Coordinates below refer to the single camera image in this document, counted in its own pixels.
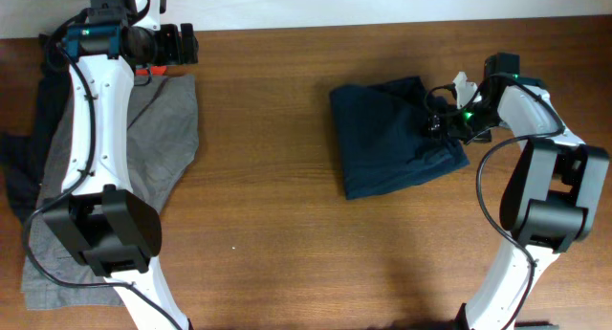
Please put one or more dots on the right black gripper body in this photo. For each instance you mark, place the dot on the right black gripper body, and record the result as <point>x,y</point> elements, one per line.
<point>472,122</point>

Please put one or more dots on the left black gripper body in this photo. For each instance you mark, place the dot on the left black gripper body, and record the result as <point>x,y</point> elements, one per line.
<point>166,49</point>

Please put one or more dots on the navy blue shorts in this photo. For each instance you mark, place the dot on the navy blue shorts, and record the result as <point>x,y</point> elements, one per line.
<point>382,142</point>

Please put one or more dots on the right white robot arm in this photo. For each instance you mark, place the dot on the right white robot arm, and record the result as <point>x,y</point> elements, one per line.
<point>552,197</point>

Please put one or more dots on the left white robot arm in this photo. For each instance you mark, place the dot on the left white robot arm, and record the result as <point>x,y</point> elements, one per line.
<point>97,217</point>

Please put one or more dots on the red garment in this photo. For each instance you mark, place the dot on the red garment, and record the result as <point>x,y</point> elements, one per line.
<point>153,71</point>

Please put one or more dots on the grey folded shorts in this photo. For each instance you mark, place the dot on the grey folded shorts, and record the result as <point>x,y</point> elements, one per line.
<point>162,140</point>

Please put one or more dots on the black garment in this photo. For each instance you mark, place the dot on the black garment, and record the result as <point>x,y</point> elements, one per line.
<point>23,158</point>

